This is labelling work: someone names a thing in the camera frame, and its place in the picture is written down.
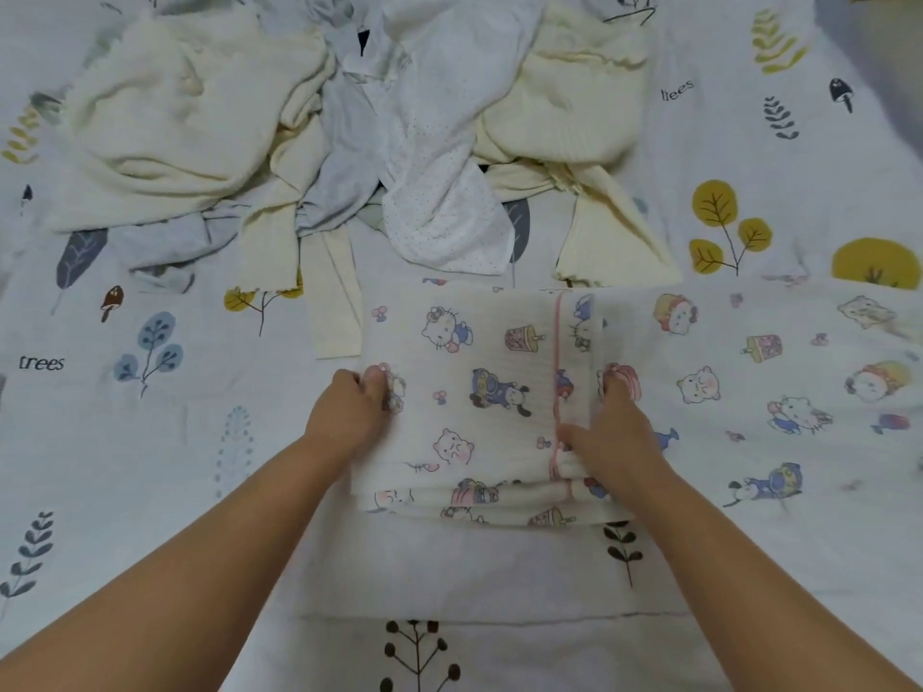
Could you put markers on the white dotted blouse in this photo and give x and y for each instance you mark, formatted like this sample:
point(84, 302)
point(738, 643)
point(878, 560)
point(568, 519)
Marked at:
point(462, 137)

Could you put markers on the person's left forearm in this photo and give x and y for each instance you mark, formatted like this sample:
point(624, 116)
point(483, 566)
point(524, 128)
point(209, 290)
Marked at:
point(159, 584)

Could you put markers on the cartoon print pyjama trousers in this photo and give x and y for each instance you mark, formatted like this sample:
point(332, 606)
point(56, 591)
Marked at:
point(476, 353)

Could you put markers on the person's left hand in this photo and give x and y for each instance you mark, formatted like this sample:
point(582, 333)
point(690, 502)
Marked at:
point(346, 413)

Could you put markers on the person's right forearm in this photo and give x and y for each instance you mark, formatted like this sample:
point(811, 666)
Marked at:
point(765, 591)

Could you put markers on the grey Chip n Dale shirt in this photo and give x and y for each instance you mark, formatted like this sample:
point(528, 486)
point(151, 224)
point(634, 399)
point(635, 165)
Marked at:
point(339, 173)

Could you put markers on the bed with leaf print bedding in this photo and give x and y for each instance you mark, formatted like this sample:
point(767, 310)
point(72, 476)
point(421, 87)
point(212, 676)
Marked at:
point(808, 569)

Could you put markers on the person's right hand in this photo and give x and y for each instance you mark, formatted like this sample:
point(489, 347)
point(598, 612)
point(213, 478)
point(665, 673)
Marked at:
point(617, 437)

